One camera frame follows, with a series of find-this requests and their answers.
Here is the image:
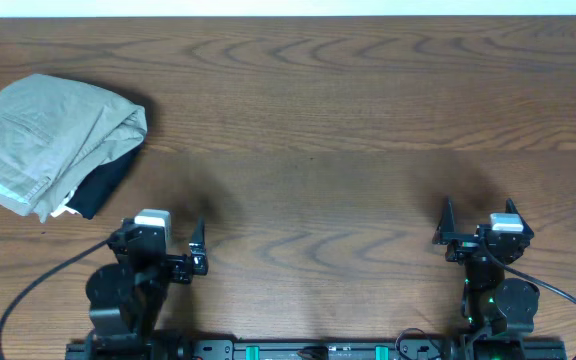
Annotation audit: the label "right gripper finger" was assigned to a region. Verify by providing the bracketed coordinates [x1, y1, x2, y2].
[505, 198, 534, 235]
[432, 198, 455, 245]

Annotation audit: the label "grey-green shorts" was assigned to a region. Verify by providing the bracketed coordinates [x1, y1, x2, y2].
[0, 74, 147, 221]

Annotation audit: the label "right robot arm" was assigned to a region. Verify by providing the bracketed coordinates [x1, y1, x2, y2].
[432, 199, 540, 359]

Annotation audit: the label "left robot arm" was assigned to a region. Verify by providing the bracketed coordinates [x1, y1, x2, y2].
[82, 212, 209, 359]

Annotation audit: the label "white black printed folded shirt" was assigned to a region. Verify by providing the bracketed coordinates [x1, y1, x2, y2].
[51, 145, 142, 220]

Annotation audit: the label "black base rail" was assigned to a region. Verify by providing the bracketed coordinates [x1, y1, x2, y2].
[64, 338, 567, 360]

